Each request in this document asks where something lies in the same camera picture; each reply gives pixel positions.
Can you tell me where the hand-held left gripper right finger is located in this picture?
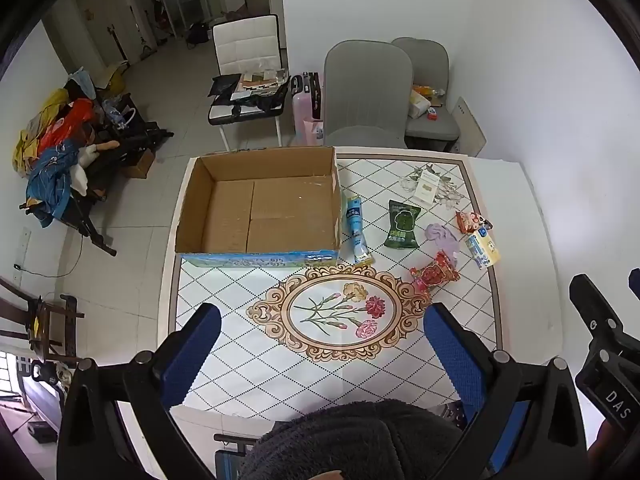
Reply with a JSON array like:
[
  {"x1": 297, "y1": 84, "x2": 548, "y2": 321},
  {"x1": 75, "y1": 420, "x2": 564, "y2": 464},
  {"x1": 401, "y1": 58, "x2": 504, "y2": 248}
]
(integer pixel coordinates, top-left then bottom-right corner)
[{"x1": 422, "y1": 302, "x2": 588, "y2": 480}]

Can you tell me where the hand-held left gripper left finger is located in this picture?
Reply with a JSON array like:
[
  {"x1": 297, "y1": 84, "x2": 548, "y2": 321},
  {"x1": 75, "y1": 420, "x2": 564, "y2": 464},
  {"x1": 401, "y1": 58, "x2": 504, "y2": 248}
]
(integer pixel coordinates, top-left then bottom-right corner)
[{"x1": 57, "y1": 302, "x2": 223, "y2": 480}]

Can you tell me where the yellow tissue pack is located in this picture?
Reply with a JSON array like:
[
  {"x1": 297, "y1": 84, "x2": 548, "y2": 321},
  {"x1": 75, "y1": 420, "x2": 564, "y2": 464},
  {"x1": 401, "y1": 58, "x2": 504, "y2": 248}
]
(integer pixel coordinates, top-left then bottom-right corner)
[{"x1": 464, "y1": 226, "x2": 502, "y2": 271}]

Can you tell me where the purple cloth scrunchie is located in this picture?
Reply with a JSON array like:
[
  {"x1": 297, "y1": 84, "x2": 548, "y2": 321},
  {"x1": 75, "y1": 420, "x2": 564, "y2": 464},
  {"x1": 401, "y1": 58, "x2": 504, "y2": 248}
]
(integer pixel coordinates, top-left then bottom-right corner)
[{"x1": 424, "y1": 223, "x2": 462, "y2": 267}]

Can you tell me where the red panda snack packet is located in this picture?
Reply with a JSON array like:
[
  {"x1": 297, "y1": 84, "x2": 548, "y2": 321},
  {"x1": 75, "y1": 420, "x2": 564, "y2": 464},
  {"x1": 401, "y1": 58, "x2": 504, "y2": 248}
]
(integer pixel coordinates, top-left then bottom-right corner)
[{"x1": 455, "y1": 210, "x2": 493, "y2": 235}]

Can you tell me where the green snack packet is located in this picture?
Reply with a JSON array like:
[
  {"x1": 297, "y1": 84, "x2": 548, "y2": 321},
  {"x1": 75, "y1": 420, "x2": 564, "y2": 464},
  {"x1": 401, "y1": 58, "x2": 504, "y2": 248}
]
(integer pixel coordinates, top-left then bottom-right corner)
[{"x1": 384, "y1": 199, "x2": 422, "y2": 250}]

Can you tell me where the blue tube-shaped pack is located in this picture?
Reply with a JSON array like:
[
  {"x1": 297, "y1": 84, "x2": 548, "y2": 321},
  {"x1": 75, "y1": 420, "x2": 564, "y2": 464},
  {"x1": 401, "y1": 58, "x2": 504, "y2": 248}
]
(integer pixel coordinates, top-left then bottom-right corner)
[{"x1": 345, "y1": 195, "x2": 375, "y2": 267}]

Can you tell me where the white packet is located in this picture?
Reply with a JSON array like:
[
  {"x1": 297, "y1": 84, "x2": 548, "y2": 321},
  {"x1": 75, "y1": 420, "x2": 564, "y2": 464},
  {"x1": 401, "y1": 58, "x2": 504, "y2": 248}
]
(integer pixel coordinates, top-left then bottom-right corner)
[{"x1": 414, "y1": 169, "x2": 442, "y2": 205}]

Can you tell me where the dark fleece garment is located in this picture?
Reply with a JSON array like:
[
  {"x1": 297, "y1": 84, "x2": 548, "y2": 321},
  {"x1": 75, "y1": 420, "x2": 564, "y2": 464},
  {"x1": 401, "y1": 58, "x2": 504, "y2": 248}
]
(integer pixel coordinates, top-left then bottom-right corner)
[{"x1": 239, "y1": 399, "x2": 463, "y2": 480}]

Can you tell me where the dark wooden chair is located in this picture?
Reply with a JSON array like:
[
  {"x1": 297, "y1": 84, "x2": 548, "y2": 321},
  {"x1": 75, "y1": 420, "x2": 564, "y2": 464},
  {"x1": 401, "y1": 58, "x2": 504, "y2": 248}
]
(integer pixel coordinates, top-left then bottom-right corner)
[{"x1": 0, "y1": 275, "x2": 86, "y2": 366}]

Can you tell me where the small brown cardboard box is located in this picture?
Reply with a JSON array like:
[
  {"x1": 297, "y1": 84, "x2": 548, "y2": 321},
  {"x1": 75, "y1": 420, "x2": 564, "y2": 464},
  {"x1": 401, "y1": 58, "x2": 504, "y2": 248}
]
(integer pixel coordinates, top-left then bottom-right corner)
[{"x1": 122, "y1": 150, "x2": 156, "y2": 179}]

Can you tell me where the beige board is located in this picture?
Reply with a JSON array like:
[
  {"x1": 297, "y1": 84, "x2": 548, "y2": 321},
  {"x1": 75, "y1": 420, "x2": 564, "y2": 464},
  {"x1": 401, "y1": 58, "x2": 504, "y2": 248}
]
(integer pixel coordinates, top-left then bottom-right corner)
[{"x1": 452, "y1": 97, "x2": 487, "y2": 157}]

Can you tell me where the white plush toy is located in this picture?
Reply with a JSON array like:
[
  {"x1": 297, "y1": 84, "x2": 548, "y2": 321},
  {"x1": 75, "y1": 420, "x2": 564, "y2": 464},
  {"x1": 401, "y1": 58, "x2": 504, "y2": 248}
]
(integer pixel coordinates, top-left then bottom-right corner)
[{"x1": 70, "y1": 141, "x2": 121, "y2": 196}]

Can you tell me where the pile of clothes on rack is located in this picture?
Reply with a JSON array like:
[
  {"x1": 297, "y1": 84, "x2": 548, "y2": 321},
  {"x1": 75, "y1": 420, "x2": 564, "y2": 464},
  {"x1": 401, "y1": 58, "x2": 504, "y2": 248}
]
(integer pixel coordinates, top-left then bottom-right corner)
[{"x1": 20, "y1": 92, "x2": 175, "y2": 257}]

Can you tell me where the pink gift bag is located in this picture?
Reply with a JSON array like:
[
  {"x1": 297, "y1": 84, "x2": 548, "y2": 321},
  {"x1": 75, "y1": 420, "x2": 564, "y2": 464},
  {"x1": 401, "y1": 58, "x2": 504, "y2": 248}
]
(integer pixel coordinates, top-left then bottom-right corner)
[{"x1": 302, "y1": 117, "x2": 325, "y2": 147}]

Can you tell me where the white plastic bag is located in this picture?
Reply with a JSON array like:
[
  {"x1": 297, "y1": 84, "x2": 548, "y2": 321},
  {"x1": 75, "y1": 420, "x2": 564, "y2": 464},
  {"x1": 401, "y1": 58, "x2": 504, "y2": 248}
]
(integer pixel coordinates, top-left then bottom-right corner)
[{"x1": 410, "y1": 87, "x2": 432, "y2": 118}]

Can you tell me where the red plastic bag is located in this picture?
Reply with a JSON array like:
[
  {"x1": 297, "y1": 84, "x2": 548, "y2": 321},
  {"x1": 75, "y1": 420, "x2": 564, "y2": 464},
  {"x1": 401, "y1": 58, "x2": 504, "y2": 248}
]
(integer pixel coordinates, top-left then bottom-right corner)
[{"x1": 39, "y1": 99, "x2": 96, "y2": 148}]

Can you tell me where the yellow garment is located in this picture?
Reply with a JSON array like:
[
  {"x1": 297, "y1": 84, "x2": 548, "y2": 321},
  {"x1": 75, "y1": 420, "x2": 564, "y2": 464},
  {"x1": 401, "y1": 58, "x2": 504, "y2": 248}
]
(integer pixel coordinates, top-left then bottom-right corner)
[{"x1": 12, "y1": 89, "x2": 68, "y2": 176}]

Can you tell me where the black folder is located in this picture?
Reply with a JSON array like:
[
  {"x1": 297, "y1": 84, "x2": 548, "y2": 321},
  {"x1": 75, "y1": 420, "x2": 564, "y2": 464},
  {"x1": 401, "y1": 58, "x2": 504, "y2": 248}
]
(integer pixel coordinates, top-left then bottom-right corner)
[{"x1": 209, "y1": 74, "x2": 242, "y2": 98}]

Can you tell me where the pink suitcase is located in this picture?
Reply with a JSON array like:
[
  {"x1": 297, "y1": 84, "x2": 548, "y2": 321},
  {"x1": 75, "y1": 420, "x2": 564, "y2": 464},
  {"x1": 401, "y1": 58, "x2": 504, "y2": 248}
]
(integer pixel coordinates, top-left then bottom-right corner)
[{"x1": 291, "y1": 72, "x2": 326, "y2": 146}]

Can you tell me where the grey chair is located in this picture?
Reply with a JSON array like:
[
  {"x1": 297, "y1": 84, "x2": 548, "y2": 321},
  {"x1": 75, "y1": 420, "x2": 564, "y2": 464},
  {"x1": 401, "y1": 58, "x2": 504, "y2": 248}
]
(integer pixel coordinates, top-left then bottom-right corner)
[
  {"x1": 322, "y1": 40, "x2": 415, "y2": 150},
  {"x1": 391, "y1": 36, "x2": 461, "y2": 153}
]

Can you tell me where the stack of papers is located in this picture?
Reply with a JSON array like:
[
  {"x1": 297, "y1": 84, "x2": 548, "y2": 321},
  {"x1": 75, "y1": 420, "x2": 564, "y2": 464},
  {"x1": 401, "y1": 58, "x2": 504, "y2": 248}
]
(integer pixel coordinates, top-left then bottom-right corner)
[{"x1": 240, "y1": 69, "x2": 291, "y2": 93}]

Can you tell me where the light blue garment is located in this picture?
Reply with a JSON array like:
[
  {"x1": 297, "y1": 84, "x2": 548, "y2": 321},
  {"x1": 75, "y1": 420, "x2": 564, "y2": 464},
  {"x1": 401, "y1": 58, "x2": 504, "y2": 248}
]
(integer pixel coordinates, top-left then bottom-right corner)
[{"x1": 67, "y1": 67, "x2": 97, "y2": 100}]

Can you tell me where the white padded chair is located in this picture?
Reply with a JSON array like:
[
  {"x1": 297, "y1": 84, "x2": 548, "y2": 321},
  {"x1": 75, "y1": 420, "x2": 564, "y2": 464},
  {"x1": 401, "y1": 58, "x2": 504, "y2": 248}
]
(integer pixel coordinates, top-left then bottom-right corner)
[{"x1": 207, "y1": 14, "x2": 292, "y2": 152}]

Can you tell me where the black floor bag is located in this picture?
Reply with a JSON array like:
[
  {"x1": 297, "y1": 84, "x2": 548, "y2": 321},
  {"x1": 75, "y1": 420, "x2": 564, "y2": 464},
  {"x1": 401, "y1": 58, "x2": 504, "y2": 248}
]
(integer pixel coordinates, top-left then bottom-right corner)
[{"x1": 186, "y1": 22, "x2": 210, "y2": 50}]

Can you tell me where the black floor cable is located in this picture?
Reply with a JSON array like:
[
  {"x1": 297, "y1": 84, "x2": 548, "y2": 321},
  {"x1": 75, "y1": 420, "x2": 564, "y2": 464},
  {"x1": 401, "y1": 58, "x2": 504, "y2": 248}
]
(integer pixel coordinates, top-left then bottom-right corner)
[{"x1": 12, "y1": 232, "x2": 86, "y2": 277}]

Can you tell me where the black strap bag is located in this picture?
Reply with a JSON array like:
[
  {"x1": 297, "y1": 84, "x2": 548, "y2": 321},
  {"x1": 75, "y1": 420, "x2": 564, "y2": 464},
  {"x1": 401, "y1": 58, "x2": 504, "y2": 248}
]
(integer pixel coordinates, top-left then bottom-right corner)
[{"x1": 232, "y1": 90, "x2": 290, "y2": 112}]

